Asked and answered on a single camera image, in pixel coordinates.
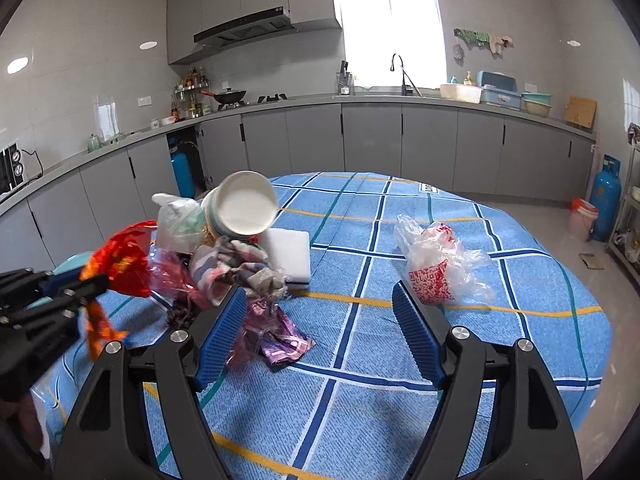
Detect grey lower cabinets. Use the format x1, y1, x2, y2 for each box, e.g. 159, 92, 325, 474
0, 95, 598, 281

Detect purple foil wrapper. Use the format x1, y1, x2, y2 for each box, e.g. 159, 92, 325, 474
227, 300, 316, 373

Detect green hanging cloth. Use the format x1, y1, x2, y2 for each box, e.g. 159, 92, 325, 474
454, 28, 491, 45

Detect black microwave oven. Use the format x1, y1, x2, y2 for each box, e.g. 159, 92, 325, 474
0, 142, 28, 196

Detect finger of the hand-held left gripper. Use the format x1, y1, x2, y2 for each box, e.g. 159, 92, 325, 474
0, 268, 83, 311
0, 275, 110, 402

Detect blue plaid tablecloth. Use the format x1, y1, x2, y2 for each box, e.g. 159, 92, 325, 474
47, 172, 615, 480

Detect spice rack with bottles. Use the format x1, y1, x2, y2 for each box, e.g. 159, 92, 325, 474
170, 66, 213, 121

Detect white paper bowl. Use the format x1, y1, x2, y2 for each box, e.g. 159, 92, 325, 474
201, 170, 279, 241

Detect light blue plastic basin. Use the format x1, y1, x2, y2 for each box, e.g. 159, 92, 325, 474
50, 254, 96, 281

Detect clear bag with green contents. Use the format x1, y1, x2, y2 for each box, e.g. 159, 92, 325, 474
151, 192, 207, 256

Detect black range hood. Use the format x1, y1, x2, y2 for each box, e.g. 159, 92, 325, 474
193, 6, 293, 48

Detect blue water filter cylinder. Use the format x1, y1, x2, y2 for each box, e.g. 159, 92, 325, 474
167, 135, 196, 200

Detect green plastic basins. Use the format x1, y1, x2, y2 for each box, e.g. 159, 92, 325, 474
521, 92, 553, 118

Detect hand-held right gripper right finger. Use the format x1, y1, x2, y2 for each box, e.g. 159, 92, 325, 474
391, 280, 586, 480

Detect knife holder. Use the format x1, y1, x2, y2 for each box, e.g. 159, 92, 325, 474
336, 61, 355, 97

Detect clear plastic bag red print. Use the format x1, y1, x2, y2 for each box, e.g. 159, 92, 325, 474
394, 214, 496, 306

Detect pink trash bin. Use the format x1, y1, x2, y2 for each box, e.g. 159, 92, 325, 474
567, 198, 599, 242

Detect wooden cutting board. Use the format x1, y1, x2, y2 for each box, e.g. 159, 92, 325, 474
564, 96, 598, 128

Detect pink transparent plastic wrapper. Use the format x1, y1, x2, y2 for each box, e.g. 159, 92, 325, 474
149, 249, 201, 311

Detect red snack wrapper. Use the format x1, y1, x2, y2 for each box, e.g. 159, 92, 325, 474
80, 220, 157, 361

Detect black sink faucet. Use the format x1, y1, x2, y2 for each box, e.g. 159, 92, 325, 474
391, 53, 416, 96

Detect metal shelf rack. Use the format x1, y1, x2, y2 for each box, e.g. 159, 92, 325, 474
605, 122, 640, 276

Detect blue gas cylinder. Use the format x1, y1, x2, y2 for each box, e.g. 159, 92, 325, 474
592, 155, 622, 242

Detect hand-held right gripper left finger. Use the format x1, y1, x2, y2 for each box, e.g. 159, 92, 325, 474
52, 286, 249, 480

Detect blue dish rack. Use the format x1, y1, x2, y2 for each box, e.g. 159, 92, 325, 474
476, 70, 525, 108

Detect white sponge block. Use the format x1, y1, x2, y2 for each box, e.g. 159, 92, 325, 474
260, 228, 312, 293

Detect black wok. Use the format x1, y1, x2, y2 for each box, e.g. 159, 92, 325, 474
200, 88, 248, 108

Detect bright window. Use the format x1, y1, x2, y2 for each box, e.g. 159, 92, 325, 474
336, 0, 447, 92

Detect white plastic basin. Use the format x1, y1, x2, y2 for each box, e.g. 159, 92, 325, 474
439, 83, 483, 104

